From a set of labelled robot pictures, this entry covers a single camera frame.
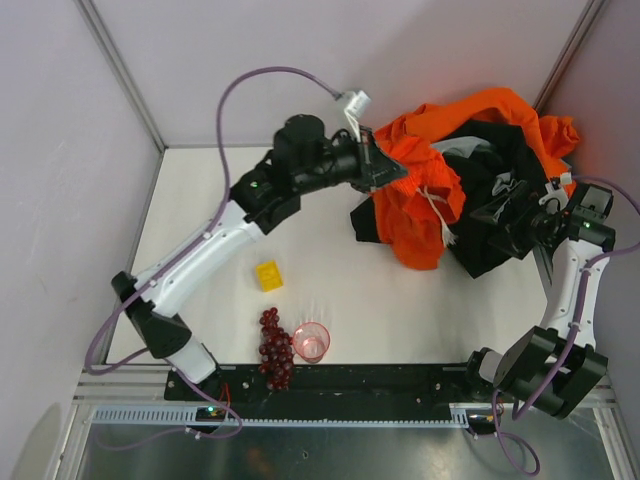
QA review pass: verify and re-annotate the grey cloth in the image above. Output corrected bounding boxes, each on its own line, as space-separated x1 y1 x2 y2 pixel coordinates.
432 136 516 197

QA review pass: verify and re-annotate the small orange drawstring cloth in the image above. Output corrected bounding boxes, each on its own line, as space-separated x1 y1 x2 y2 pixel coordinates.
373 130 466 270

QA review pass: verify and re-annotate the black cloth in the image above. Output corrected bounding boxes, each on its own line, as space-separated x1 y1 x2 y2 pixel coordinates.
350 120 546 278

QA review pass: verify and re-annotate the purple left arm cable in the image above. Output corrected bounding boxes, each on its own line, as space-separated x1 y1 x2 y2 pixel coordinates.
83 66 346 451

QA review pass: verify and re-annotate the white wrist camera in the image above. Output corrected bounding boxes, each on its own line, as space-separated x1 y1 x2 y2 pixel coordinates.
538 172 573 214
338 89 371 142

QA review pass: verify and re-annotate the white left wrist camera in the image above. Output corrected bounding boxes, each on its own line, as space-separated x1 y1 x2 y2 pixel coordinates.
338 89 371 142

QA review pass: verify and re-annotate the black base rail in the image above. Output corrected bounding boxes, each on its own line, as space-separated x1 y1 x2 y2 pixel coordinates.
164 361 521 422

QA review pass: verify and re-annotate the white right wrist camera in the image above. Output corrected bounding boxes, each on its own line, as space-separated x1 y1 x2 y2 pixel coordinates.
538 172 573 214

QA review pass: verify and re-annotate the pink transparent plastic cup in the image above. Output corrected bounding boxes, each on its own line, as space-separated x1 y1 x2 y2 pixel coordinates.
292 322 331 364

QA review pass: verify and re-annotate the right corner metal post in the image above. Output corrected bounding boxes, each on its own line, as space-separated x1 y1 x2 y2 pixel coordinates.
533 0 609 113

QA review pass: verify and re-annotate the white slotted cable duct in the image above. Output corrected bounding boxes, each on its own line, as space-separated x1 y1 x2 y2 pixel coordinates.
88 402 501 431

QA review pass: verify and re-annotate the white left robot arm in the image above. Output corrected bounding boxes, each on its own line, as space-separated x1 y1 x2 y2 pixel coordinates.
111 115 408 384

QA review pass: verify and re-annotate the red plastic grape bunch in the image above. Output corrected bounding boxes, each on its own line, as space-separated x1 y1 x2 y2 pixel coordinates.
258 307 294 391

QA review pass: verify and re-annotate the yellow toy block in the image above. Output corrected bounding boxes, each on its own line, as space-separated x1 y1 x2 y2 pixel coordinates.
255 261 284 292

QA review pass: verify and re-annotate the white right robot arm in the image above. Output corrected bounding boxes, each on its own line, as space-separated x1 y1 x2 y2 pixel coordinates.
467 179 616 419

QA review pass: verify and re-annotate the left corner metal post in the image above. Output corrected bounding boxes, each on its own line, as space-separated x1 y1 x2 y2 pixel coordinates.
74 0 167 153

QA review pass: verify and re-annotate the corner metal post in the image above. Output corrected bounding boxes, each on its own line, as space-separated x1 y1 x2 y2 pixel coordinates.
74 0 167 153
533 0 609 113

